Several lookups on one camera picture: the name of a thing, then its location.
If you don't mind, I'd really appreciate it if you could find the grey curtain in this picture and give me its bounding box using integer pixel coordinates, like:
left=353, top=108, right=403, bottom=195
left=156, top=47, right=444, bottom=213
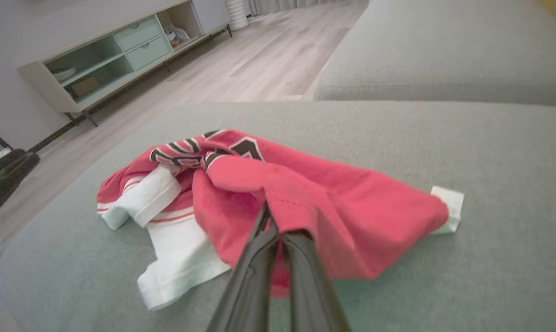
left=248, top=0, right=347, bottom=17

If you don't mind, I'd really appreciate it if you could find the beige and mint tv cabinet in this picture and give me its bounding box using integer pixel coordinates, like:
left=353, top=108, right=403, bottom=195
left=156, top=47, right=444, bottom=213
left=17, top=0, right=233, bottom=127

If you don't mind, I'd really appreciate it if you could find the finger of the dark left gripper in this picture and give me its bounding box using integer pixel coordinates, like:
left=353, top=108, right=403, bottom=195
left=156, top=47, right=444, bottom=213
left=0, top=154, right=41, bottom=226
left=0, top=149, right=27, bottom=185

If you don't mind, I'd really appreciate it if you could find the grey sofa cushion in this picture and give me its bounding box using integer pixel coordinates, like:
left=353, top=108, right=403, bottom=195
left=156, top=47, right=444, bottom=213
left=314, top=0, right=556, bottom=107

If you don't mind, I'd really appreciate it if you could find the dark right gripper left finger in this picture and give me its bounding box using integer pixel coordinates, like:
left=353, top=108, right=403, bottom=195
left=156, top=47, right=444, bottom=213
left=206, top=205, right=278, bottom=332

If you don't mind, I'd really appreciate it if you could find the white ribbed vase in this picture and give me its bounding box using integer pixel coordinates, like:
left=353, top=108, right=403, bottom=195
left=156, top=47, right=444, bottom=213
left=226, top=0, right=249, bottom=31

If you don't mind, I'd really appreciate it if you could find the red jersey with black print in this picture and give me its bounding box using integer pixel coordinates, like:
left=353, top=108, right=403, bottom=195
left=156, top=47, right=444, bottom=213
left=96, top=129, right=465, bottom=312

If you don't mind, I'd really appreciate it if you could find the stack of white plates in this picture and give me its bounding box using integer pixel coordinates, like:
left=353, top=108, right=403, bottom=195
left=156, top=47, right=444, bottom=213
left=52, top=67, right=78, bottom=83

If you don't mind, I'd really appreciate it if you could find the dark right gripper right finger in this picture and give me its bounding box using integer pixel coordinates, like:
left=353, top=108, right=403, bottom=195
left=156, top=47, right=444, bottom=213
left=282, top=231, right=352, bottom=332

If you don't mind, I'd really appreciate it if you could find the brown box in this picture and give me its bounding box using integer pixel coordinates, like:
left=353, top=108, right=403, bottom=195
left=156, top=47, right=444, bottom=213
left=70, top=76, right=101, bottom=98

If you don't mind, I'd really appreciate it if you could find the grey plush toy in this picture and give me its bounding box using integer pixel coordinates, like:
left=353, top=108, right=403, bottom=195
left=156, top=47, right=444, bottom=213
left=164, top=24, right=191, bottom=49

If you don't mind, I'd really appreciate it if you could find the grey fabric sofa seat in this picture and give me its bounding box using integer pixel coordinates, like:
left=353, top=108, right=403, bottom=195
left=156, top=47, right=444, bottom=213
left=0, top=101, right=556, bottom=332

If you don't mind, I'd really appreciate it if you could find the mint green drawer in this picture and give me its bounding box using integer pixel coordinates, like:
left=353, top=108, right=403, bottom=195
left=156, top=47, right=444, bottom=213
left=114, top=16, right=162, bottom=52
left=126, top=36, right=173, bottom=71

